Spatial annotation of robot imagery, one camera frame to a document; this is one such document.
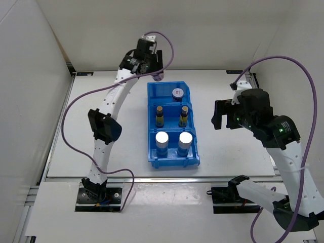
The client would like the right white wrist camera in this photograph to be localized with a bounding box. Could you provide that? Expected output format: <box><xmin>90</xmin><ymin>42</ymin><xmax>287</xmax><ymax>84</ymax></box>
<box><xmin>231</xmin><ymin>80</ymin><xmax>252</xmax><ymax>105</ymax></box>

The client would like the right blue corner label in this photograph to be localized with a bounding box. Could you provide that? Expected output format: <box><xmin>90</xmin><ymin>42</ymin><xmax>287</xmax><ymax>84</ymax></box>
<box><xmin>226</xmin><ymin>70</ymin><xmax>242</xmax><ymax>74</ymax></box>

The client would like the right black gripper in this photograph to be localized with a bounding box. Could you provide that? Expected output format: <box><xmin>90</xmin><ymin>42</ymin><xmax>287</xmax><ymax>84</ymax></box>
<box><xmin>211</xmin><ymin>99</ymin><xmax>256</xmax><ymax>132</ymax></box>

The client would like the left blue corner label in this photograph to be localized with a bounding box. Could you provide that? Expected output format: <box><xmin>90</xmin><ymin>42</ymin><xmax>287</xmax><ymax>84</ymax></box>
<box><xmin>76</xmin><ymin>72</ymin><xmax>94</xmax><ymax>76</ymax></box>

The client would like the left aluminium rail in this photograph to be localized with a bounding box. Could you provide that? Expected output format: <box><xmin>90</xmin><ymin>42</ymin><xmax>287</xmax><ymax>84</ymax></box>
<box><xmin>36</xmin><ymin>73</ymin><xmax>75</xmax><ymax>186</ymax></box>

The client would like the right aluminium rail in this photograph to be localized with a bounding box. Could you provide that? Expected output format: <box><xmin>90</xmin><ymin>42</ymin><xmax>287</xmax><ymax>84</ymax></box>
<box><xmin>245</xmin><ymin>71</ymin><xmax>259</xmax><ymax>88</ymax></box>

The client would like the blue corner label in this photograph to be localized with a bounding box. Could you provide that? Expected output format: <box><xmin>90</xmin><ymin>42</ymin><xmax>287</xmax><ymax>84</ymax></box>
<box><xmin>76</xmin><ymin>72</ymin><xmax>94</xmax><ymax>76</ymax></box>
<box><xmin>226</xmin><ymin>70</ymin><xmax>242</xmax><ymax>74</ymax></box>

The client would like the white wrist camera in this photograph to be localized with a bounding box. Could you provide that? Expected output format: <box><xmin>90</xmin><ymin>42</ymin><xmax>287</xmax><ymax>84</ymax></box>
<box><xmin>141</xmin><ymin>35</ymin><xmax>156</xmax><ymax>43</ymax></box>
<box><xmin>231</xmin><ymin>80</ymin><xmax>252</xmax><ymax>105</ymax></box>

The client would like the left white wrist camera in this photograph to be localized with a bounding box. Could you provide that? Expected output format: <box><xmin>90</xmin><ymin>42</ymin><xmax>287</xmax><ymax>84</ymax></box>
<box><xmin>141</xmin><ymin>35</ymin><xmax>156</xmax><ymax>43</ymax></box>

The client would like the white bead shaker jar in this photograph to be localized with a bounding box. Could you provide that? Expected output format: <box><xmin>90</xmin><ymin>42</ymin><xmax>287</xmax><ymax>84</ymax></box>
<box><xmin>155</xmin><ymin>131</ymin><xmax>169</xmax><ymax>156</ymax></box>
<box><xmin>177</xmin><ymin>132</ymin><xmax>193</xmax><ymax>157</ymax></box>

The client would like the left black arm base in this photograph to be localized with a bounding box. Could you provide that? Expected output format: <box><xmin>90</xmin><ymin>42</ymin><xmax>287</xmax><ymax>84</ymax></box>
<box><xmin>74</xmin><ymin>183</ymin><xmax>123</xmax><ymax>213</ymax></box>

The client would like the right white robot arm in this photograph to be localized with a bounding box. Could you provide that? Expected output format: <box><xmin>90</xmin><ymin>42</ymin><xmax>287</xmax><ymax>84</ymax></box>
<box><xmin>211</xmin><ymin>89</ymin><xmax>323</xmax><ymax>232</ymax></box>

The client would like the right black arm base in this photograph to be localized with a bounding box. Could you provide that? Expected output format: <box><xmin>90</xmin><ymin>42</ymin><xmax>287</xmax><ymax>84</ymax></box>
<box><xmin>206</xmin><ymin>187</ymin><xmax>260</xmax><ymax>214</ymax></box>

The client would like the dark spice jar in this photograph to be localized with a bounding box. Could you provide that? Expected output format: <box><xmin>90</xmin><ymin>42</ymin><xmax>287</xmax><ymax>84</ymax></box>
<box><xmin>172</xmin><ymin>88</ymin><xmax>184</xmax><ymax>102</ymax></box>
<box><xmin>152</xmin><ymin>72</ymin><xmax>164</xmax><ymax>82</ymax></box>

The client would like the front aluminium rail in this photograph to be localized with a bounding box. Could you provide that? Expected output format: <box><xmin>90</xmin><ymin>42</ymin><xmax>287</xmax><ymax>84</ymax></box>
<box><xmin>106</xmin><ymin>176</ymin><xmax>283</xmax><ymax>184</ymax></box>

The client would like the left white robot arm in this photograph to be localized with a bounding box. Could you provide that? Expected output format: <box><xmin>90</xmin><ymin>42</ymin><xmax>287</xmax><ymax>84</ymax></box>
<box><xmin>82</xmin><ymin>35</ymin><xmax>163</xmax><ymax>203</ymax></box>

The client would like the aluminium rail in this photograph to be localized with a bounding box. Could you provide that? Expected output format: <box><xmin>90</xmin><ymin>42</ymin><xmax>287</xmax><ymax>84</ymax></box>
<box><xmin>106</xmin><ymin>176</ymin><xmax>283</xmax><ymax>184</ymax></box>
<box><xmin>245</xmin><ymin>71</ymin><xmax>259</xmax><ymax>88</ymax></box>
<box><xmin>36</xmin><ymin>73</ymin><xmax>75</xmax><ymax>186</ymax></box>

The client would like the blue three-compartment plastic bin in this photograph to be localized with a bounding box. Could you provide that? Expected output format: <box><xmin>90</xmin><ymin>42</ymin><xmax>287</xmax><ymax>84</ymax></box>
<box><xmin>147</xmin><ymin>82</ymin><xmax>200</xmax><ymax>169</ymax></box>

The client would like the yellow label sauce bottle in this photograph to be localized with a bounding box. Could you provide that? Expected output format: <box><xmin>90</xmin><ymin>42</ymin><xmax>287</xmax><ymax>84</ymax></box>
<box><xmin>155</xmin><ymin>106</ymin><xmax>164</xmax><ymax>128</ymax></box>
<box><xmin>178</xmin><ymin>106</ymin><xmax>188</xmax><ymax>127</ymax></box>

